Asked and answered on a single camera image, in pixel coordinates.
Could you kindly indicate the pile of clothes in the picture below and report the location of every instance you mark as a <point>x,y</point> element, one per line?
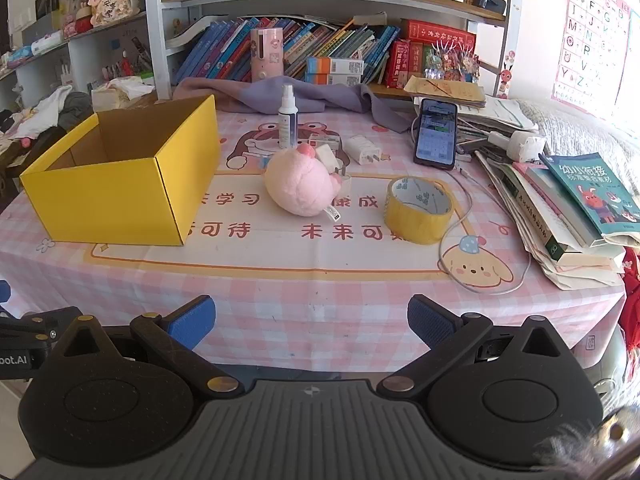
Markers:
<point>45,115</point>

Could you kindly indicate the grey furry sleeve cuff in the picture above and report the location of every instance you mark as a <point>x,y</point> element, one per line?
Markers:
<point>580,440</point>

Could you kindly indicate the white side shelf unit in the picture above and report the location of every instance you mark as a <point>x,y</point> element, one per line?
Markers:
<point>85,52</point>

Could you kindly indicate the red boxed book set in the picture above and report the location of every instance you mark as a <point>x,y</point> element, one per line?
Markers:
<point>400,65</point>

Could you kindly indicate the thick red dictionary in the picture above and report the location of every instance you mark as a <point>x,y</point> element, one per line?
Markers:
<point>440,35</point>

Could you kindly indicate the red ant wall sticker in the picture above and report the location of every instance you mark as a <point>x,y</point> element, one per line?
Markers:
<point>505,77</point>

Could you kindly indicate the white spray bottle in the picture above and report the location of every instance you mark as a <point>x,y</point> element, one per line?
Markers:
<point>287,125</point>

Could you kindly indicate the purple cloth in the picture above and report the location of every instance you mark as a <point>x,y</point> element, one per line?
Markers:
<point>250,95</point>

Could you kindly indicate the white bulky plug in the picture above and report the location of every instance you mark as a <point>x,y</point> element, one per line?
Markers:
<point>520,146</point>

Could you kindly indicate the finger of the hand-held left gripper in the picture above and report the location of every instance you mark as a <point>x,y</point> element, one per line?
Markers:
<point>4,291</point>
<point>30,321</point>

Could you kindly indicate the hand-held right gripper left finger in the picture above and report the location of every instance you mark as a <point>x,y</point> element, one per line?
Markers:
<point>192,317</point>

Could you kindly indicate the red fabric item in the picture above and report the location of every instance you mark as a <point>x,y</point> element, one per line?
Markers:
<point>632,285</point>

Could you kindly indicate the cream tissue pouch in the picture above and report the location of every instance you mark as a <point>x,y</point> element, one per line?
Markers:
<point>117,92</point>

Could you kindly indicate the yellow cardboard box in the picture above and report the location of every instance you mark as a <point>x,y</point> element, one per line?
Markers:
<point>110,205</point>

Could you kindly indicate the teal workbook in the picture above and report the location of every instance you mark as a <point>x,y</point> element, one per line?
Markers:
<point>590,195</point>

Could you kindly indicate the pile of papers and workbooks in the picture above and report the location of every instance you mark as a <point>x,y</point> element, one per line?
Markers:
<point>500,115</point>

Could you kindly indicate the pink plush toy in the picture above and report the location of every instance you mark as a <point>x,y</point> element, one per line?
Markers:
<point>297,185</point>

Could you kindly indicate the brown kraft envelope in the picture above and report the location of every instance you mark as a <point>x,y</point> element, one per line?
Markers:
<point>445,91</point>

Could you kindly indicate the bunch of colourful charms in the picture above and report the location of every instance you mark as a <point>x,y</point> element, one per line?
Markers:
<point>452,62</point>

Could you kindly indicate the white wooden bookshelf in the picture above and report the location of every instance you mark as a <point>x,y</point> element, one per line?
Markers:
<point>157,60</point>

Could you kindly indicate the thick cream book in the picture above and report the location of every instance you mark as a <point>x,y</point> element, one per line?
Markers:
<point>545,232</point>

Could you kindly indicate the pink cartoon tumbler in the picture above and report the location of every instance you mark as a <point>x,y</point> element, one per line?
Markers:
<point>266,55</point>

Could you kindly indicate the open white book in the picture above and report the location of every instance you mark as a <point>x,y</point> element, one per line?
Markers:
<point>192,32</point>

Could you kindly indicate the white power adapter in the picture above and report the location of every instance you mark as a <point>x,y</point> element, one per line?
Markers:
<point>327,157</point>

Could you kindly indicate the alphabet wall poster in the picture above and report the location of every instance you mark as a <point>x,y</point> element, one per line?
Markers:
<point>595,35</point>

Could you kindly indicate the grey quilted blanket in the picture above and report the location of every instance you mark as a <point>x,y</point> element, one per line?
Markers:
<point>590,135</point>

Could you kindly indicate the row of stationery items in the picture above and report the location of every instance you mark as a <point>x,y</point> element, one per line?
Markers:
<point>127,62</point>

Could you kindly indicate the row of blue picture books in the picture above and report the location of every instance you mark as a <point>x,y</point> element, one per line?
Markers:
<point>220,50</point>

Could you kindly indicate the white charger plug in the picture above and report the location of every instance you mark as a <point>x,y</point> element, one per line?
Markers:
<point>360,149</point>

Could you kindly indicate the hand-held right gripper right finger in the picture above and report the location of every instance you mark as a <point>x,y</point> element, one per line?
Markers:
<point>430,322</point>

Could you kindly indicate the pile of loose worksheets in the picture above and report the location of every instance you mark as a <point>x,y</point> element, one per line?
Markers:
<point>575,275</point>

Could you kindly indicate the small red white box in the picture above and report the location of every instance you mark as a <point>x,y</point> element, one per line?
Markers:
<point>324,139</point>

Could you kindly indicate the pink paperback book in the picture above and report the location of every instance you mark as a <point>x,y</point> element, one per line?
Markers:
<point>542,185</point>

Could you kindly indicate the yellow tape roll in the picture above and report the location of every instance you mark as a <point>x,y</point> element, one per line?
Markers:
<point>415,225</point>

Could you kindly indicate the black smartphone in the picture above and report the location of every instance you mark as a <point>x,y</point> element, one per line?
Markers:
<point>435,135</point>

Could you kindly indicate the white tissue pack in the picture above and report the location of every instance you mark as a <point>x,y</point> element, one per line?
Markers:
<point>47,42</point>

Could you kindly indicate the orange blue white carton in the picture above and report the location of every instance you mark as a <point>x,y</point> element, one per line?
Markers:
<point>332,80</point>
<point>335,65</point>

